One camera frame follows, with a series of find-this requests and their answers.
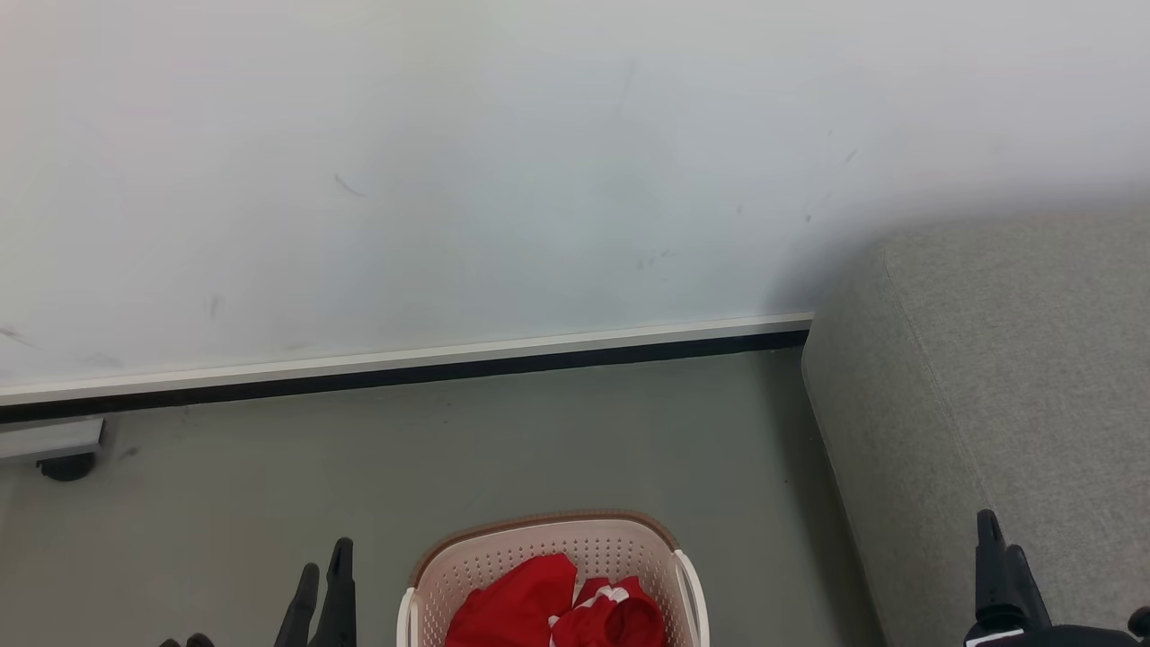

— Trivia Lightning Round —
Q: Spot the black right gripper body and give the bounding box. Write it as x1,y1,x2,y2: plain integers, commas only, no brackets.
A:
964,606,1150,647

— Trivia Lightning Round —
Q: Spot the red garment striped white cuff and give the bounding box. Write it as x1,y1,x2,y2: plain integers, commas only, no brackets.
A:
550,576,668,647

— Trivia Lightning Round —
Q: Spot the red garment wide white stripe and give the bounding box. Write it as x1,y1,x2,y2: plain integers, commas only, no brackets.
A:
445,553,579,647

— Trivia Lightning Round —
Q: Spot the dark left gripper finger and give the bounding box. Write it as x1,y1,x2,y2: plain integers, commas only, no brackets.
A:
273,563,322,647
309,536,358,647

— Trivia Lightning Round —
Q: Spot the white and black baseboard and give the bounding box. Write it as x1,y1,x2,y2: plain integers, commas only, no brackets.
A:
0,312,815,424

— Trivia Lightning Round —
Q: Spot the grey metal frame with caster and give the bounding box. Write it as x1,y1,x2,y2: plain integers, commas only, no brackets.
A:
0,416,106,483

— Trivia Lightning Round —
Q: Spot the grey fabric sofa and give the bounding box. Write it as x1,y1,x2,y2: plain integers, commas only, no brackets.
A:
801,208,1150,647

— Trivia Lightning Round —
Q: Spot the white perforated laundry basket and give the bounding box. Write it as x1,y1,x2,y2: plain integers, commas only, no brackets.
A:
396,510,711,647

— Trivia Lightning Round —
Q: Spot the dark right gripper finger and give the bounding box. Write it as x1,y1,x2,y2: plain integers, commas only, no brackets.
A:
976,509,1014,623
1005,544,1053,627

